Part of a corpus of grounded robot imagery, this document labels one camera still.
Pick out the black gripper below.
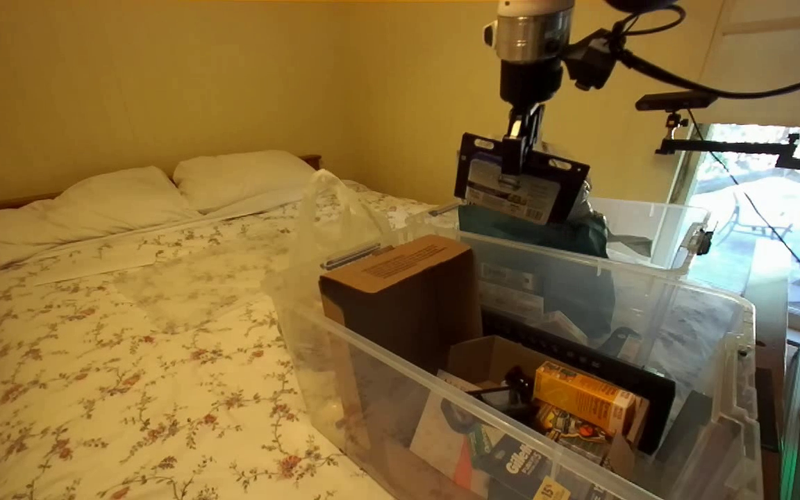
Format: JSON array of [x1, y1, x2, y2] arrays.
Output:
[[500, 59, 563, 154]]

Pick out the black flat pack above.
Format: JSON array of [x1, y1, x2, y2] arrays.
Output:
[[456, 134, 588, 226]]

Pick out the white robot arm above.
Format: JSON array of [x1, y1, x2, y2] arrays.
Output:
[[483, 0, 575, 154]]

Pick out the teal cloth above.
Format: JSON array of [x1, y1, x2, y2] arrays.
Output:
[[458, 207, 607, 258]]

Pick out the brown cardboard box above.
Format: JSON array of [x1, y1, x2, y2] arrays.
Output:
[[318, 236, 483, 370]]

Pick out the clear plastic bin near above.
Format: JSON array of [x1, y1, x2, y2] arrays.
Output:
[[272, 172, 763, 500]]

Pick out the right white pillow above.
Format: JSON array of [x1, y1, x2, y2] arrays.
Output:
[[172, 151, 313, 218]]

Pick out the white pillow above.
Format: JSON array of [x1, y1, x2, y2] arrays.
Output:
[[0, 166, 197, 268], [172, 151, 313, 218]]

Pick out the orange yellow carton box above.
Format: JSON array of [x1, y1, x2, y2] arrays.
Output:
[[532, 362, 650, 443]]

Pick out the left white pillow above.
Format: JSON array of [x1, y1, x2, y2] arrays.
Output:
[[0, 166, 197, 268]]

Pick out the floral white bedspread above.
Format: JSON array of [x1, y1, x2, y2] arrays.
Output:
[[0, 175, 458, 500]]

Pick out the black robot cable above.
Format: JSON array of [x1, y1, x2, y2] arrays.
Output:
[[563, 0, 800, 107]]

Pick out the black camera on stand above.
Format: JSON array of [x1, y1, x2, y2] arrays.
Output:
[[636, 93, 717, 111]]

